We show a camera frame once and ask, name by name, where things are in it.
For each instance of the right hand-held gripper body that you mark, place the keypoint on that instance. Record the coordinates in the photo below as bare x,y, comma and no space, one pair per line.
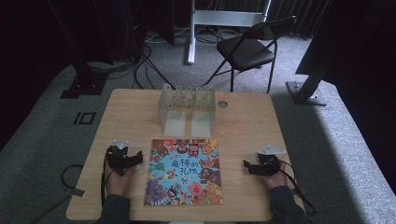
268,165

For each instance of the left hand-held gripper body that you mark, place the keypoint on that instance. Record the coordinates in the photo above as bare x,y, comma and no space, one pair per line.
116,157

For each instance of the colourful picture book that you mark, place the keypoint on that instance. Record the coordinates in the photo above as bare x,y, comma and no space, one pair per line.
183,172

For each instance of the clear acrylic book rack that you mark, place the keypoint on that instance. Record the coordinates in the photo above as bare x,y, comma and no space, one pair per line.
186,107

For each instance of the person's right hand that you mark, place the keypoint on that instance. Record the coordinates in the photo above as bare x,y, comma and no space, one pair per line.
277,180

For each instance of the person's left hand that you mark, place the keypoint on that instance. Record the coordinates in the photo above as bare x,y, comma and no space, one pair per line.
117,185

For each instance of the grey tape strip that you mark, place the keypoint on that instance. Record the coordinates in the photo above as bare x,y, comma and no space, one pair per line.
77,192

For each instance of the round grey table grommet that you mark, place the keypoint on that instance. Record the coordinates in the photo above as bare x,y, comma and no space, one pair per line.
223,104

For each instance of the black stand with metal base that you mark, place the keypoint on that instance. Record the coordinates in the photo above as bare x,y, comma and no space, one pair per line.
306,93

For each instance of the black folding chair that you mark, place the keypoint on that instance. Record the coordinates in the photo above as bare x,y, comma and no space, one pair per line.
246,53

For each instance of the dark grey curtain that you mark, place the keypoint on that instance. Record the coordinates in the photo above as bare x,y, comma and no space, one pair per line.
299,15

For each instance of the white metal desk frame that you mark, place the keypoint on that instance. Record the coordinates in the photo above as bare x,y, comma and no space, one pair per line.
218,18

